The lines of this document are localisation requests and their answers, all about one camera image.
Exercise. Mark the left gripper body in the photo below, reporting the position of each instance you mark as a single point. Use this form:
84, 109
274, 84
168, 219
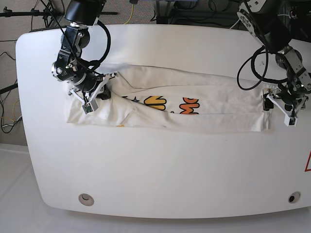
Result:
287, 103

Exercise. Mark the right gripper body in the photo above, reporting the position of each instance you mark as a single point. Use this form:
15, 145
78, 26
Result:
90, 86

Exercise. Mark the white printed T-shirt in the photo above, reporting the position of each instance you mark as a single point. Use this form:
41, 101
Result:
162, 98

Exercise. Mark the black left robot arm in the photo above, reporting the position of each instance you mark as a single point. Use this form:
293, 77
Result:
261, 19

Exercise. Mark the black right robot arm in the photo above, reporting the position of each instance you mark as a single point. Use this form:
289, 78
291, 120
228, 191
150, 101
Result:
69, 66

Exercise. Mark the red triangle sticker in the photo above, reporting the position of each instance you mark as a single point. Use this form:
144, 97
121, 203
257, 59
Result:
308, 164

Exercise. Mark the black tripod stand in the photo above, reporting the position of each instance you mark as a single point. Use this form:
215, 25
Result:
24, 13

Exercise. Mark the right table grommet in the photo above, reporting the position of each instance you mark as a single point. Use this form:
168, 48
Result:
294, 197

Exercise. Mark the table grommet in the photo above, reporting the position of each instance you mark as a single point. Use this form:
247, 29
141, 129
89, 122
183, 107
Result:
86, 199
294, 197

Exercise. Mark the left table grommet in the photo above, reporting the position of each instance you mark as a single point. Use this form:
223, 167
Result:
86, 199

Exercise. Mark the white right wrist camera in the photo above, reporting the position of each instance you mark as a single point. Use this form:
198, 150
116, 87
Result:
90, 107

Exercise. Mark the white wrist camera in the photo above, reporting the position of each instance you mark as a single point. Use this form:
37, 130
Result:
90, 107
290, 120

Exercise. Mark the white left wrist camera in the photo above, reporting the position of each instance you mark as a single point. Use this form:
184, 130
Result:
290, 120

